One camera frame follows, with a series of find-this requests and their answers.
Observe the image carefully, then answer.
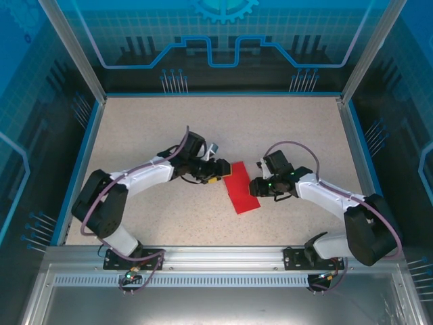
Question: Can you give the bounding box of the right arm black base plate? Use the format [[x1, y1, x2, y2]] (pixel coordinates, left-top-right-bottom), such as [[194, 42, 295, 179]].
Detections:
[[283, 246, 346, 272]]

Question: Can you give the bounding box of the steel cabinet top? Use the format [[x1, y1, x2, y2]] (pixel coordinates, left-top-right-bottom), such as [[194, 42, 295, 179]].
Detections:
[[18, 263, 422, 325]]

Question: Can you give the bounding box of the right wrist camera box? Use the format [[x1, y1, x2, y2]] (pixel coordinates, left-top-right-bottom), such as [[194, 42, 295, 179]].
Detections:
[[257, 158, 272, 179]]

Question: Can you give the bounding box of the aluminium frame post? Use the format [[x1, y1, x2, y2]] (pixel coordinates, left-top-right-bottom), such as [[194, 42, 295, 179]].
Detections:
[[340, 0, 407, 104], [36, 0, 108, 104]]

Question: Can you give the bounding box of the red paper sheet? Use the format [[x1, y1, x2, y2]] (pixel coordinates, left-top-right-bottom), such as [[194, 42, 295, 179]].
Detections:
[[222, 161, 262, 215]]

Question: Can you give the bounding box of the aluminium mounting rail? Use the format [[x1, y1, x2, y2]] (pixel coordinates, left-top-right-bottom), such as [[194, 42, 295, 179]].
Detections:
[[43, 246, 405, 272]]

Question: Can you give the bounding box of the blue table edge strip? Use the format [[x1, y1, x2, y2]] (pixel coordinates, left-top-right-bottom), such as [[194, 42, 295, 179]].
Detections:
[[50, 100, 104, 246], [347, 100, 400, 246]]

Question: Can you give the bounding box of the slotted grey cable duct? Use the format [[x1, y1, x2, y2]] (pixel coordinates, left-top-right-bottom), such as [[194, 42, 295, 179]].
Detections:
[[53, 274, 312, 288]]

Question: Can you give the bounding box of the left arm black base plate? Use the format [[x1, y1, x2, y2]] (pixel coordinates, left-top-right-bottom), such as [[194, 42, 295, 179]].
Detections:
[[103, 248, 166, 272]]

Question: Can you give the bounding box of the aluminium side rail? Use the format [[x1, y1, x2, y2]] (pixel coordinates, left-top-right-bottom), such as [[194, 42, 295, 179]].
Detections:
[[336, 96, 390, 246]]

